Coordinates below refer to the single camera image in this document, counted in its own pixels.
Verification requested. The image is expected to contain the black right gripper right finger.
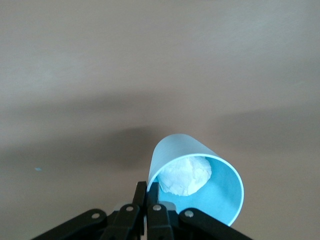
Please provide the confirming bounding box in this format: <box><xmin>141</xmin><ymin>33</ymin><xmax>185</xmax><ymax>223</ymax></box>
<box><xmin>146</xmin><ymin>182</ymin><xmax>255</xmax><ymax>240</ymax></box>

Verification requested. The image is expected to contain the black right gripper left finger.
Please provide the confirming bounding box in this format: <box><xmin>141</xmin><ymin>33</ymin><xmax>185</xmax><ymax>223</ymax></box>
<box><xmin>31</xmin><ymin>181</ymin><xmax>147</xmax><ymax>240</ymax></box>

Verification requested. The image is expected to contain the light blue plastic cup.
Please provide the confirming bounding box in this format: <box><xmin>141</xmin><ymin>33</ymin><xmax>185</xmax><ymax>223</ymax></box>
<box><xmin>147</xmin><ymin>133</ymin><xmax>245</xmax><ymax>228</ymax></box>

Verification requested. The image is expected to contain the white crumpled paper ball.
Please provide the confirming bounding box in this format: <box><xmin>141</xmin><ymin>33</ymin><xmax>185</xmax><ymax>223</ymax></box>
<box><xmin>156</xmin><ymin>156</ymin><xmax>213</xmax><ymax>197</ymax></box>

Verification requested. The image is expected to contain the brown table mat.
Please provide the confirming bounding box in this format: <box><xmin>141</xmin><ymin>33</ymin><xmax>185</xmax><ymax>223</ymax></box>
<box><xmin>0</xmin><ymin>0</ymin><xmax>320</xmax><ymax>240</ymax></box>

